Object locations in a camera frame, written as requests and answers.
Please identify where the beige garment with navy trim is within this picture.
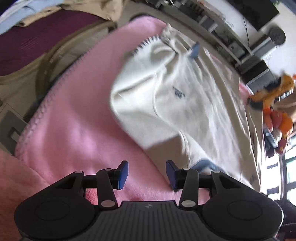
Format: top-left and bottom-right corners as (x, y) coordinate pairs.
(110, 25), (261, 191)

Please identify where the metal tv stand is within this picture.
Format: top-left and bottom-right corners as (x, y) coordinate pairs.
(146, 1), (253, 67)

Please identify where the pink dog-print towel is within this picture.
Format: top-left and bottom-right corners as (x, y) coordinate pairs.
(1, 16), (181, 240)

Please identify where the dark drawer cabinet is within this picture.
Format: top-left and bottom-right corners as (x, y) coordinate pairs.
(242, 60), (276, 92)

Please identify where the orange juice bottle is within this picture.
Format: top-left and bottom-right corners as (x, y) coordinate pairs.
(247, 75), (295, 110)

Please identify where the black fruit tray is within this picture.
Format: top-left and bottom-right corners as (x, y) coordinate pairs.
(263, 128), (278, 158)

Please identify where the tan cloth on chair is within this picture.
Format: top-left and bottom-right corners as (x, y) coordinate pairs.
(17, 0), (126, 27)

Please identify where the pink dragon fruit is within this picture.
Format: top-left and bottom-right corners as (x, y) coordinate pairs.
(276, 138), (288, 154)

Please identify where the upper red apple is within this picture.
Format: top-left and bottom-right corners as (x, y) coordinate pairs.
(270, 110), (282, 128)

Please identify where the large orange citrus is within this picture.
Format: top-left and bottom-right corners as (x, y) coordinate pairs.
(278, 113), (293, 139)

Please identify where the maroon banquet chair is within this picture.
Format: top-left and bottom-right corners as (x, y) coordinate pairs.
(1, 9), (117, 123)

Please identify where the light blue cloth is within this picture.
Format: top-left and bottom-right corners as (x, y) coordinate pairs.
(1, 0), (63, 35)

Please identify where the wall-mounted black television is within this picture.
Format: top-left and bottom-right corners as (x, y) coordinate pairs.
(227, 0), (280, 31)

